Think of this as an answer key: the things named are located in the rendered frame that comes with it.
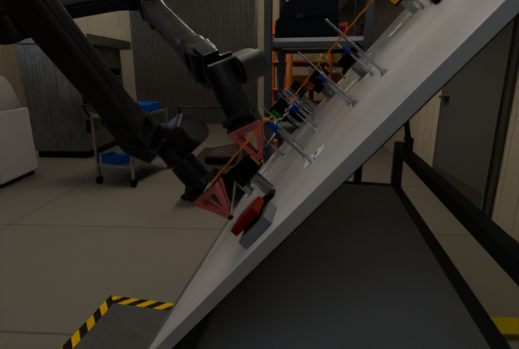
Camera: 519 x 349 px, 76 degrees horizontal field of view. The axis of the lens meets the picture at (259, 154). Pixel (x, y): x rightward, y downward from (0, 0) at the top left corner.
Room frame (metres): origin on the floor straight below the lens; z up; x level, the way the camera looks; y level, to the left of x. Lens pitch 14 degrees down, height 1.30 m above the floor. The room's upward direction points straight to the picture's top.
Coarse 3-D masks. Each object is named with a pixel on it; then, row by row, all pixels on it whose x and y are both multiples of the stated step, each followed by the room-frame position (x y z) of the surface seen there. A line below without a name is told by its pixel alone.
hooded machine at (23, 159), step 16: (0, 80) 3.89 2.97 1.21; (0, 96) 3.85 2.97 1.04; (0, 112) 3.76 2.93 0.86; (16, 112) 4.01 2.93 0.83; (0, 128) 3.71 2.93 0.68; (16, 128) 3.96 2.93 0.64; (0, 144) 3.66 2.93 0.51; (16, 144) 3.91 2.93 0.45; (32, 144) 4.19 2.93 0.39; (0, 160) 3.62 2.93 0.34; (16, 160) 3.86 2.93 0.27; (32, 160) 4.15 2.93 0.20; (0, 176) 3.58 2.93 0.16; (16, 176) 3.82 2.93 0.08
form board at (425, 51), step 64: (448, 0) 0.64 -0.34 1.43; (512, 0) 0.34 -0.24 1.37; (384, 64) 0.70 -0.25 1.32; (448, 64) 0.35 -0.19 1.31; (320, 128) 0.78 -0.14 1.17; (384, 128) 0.36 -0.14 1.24; (256, 192) 0.87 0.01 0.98; (320, 192) 0.37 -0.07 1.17; (256, 256) 0.38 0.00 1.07; (192, 320) 0.40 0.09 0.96
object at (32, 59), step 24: (24, 48) 5.02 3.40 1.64; (96, 48) 5.53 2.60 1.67; (120, 48) 5.94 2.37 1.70; (24, 72) 5.02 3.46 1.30; (48, 72) 5.00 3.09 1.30; (120, 72) 6.24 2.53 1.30; (48, 96) 5.00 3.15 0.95; (72, 96) 4.98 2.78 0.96; (48, 120) 5.01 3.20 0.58; (72, 120) 4.98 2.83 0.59; (96, 120) 5.29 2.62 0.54; (48, 144) 5.01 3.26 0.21; (72, 144) 4.99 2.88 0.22
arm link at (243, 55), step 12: (204, 48) 0.71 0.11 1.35; (204, 60) 0.69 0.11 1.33; (216, 60) 0.70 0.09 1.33; (240, 60) 0.68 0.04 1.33; (252, 60) 0.69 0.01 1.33; (264, 60) 0.70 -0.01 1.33; (204, 72) 0.70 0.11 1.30; (252, 72) 0.69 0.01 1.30; (264, 72) 0.71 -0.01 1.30; (204, 84) 0.73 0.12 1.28
